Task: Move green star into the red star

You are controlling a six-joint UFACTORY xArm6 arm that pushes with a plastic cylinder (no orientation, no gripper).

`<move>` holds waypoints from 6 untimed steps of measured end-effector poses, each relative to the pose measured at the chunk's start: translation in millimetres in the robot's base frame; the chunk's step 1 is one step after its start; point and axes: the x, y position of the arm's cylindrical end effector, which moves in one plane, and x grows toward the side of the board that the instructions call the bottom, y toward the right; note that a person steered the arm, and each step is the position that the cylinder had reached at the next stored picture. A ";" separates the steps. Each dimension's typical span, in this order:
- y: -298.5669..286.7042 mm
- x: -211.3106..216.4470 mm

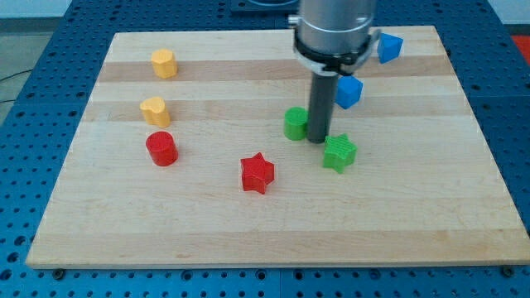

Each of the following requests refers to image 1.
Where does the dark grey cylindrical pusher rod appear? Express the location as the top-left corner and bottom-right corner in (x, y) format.
(306, 74), (339, 143)

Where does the blue triangular block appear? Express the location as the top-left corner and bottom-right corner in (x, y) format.
(377, 33), (403, 64)

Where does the green star block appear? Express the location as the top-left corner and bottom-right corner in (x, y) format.
(322, 133), (357, 174)

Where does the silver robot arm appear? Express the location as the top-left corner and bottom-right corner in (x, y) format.
(290, 0), (381, 143)

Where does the yellow heart block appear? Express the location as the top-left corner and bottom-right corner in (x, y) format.
(139, 97), (171, 127)

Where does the green cylinder block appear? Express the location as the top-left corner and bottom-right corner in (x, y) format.
(283, 107), (308, 141)

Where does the yellow hexagon block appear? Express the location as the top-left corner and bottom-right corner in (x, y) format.
(151, 49), (178, 79)

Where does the wooden board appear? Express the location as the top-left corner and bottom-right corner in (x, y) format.
(26, 26), (529, 269)

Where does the red cylinder block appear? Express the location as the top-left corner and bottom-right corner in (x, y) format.
(146, 131), (179, 166)

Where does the red star block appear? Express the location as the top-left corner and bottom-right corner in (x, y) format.
(240, 152), (275, 195)

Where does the black cable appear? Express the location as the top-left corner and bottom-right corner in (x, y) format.
(0, 68), (33, 104)

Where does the blue cube block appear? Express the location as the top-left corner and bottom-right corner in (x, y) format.
(335, 76), (364, 109)

